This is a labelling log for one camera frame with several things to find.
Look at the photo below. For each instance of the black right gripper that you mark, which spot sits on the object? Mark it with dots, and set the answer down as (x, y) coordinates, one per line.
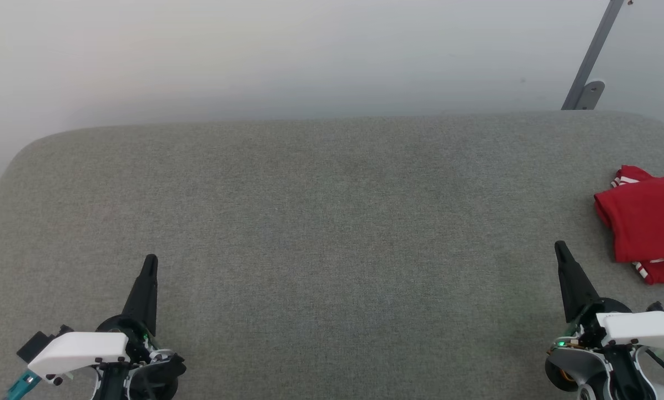
(587, 328)

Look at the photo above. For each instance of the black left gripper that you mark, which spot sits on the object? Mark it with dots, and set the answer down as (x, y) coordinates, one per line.
(143, 347)

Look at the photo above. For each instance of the red garment with white stripes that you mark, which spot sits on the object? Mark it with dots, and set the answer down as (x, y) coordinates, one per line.
(648, 222)

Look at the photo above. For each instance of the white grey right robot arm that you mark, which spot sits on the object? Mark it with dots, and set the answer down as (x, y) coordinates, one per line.
(587, 372)

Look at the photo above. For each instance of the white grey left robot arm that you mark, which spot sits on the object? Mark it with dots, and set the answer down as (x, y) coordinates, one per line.
(137, 386)

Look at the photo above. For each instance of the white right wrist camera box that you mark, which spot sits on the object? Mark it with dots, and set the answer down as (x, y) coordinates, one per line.
(643, 328)

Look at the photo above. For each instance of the grey post foot bracket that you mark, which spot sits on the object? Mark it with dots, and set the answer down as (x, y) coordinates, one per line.
(592, 95)

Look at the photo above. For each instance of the grey metal partition post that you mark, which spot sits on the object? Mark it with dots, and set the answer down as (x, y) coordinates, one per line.
(595, 44)

